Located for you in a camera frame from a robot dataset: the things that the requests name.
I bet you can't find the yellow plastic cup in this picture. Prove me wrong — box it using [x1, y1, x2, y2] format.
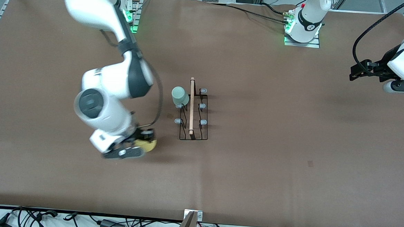
[133, 137, 158, 154]

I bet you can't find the pale green plastic cup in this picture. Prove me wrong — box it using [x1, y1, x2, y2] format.
[171, 86, 190, 107]

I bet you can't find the black wire cup holder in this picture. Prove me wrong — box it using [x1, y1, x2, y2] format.
[173, 77, 212, 142]

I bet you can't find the black box with orange connectors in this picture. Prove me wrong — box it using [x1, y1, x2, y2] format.
[99, 219, 126, 227]

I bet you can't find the brown paper table cover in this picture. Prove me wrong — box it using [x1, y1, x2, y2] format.
[0, 0, 404, 227]

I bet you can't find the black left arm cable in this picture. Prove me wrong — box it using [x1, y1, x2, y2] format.
[352, 0, 404, 74]

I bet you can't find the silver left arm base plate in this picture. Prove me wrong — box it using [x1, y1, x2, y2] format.
[284, 31, 321, 48]

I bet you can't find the silver metal bracket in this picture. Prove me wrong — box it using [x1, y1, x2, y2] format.
[184, 209, 203, 222]

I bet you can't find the thick black base cable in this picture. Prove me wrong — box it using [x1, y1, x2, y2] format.
[261, 2, 293, 17]

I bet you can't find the tangled black cable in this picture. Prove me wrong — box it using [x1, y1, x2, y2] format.
[9, 206, 59, 227]

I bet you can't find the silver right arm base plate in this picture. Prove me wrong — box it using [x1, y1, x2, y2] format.
[122, 0, 142, 33]

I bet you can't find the thin black base cable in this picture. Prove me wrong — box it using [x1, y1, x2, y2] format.
[207, 2, 293, 26]

